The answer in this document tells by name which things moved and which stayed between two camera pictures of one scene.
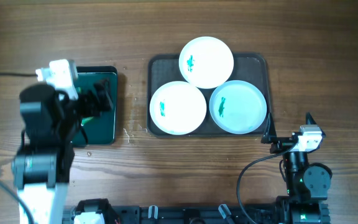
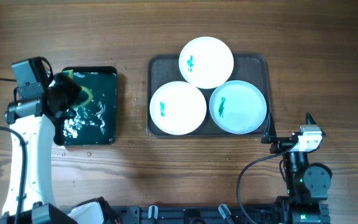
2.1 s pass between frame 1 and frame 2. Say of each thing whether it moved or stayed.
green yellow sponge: moved
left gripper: moved
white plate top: stayed
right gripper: stayed
